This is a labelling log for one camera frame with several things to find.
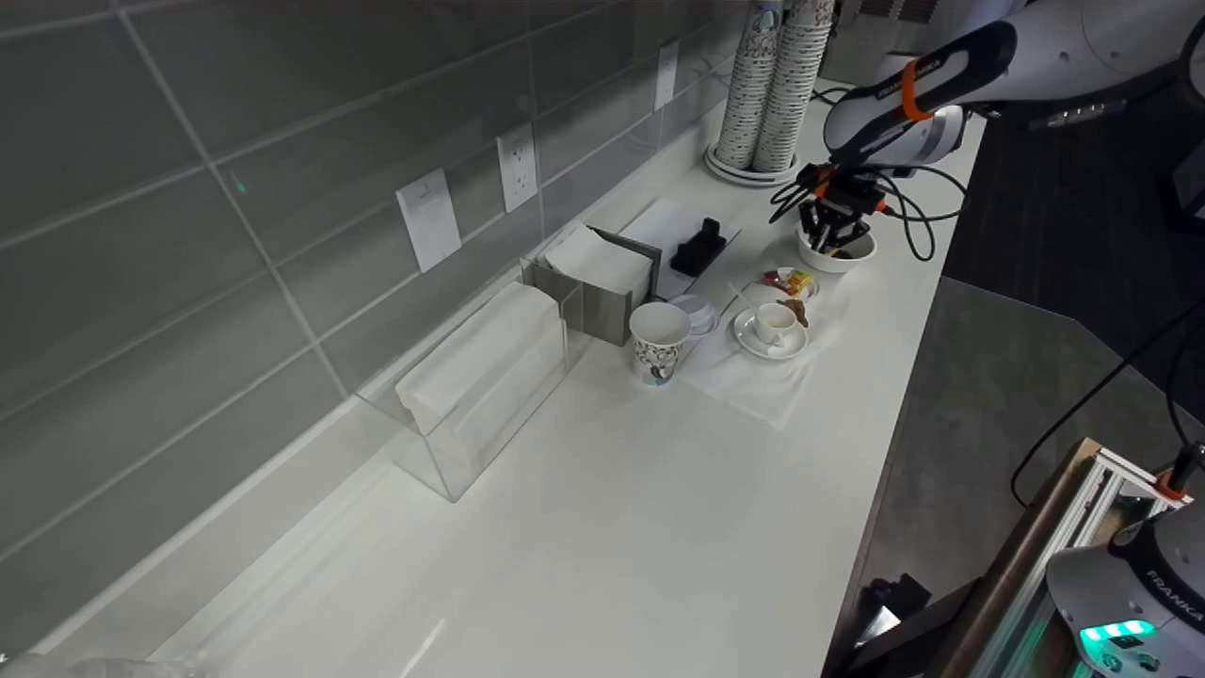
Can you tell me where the shorter paper cup stack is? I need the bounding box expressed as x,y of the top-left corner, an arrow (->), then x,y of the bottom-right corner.
710,0 -> 786,171

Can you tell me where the flat grey scale plate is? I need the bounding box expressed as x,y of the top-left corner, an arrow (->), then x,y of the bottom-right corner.
617,193 -> 744,303

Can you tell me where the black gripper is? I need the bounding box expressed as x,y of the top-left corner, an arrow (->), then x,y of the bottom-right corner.
789,158 -> 887,261

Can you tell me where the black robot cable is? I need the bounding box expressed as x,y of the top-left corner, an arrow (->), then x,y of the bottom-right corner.
769,146 -> 972,266

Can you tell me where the black floor cable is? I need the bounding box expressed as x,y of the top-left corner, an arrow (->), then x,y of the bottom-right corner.
1010,293 -> 1205,513

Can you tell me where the white wall outlet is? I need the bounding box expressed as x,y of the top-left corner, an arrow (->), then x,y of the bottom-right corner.
392,164 -> 466,276
652,41 -> 681,112
494,119 -> 540,213

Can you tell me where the metal napkin holder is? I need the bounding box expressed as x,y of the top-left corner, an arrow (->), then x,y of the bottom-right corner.
522,222 -> 666,351

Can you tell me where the clear glass cup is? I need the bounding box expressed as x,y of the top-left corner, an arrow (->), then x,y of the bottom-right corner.
729,297 -> 814,367

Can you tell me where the white paper napkin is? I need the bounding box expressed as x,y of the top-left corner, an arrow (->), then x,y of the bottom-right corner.
681,266 -> 847,433

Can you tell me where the tall paper cup stack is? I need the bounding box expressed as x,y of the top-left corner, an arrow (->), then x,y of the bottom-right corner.
750,0 -> 839,178

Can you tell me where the patterned paper cup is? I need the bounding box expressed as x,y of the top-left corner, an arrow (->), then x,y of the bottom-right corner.
626,297 -> 696,392

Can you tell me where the orange arm strap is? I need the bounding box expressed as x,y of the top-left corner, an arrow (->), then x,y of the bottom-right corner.
892,55 -> 942,126

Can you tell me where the white round tray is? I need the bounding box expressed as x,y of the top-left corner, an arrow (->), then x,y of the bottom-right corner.
696,143 -> 804,193

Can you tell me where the clear acrylic napkin dispenser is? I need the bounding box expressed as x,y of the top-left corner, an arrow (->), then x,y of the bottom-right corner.
355,194 -> 598,504

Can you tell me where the grey device with green light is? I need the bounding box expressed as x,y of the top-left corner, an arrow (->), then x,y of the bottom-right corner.
1037,502 -> 1205,678

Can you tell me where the black floor box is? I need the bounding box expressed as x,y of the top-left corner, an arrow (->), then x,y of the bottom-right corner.
822,568 -> 937,678

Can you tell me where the white round bowl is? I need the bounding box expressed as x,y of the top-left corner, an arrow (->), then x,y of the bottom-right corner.
789,222 -> 877,278

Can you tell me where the small black block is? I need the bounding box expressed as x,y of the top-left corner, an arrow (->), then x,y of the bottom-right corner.
666,213 -> 729,278

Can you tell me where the wooden frame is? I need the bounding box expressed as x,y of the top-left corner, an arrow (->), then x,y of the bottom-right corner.
933,433 -> 1191,678

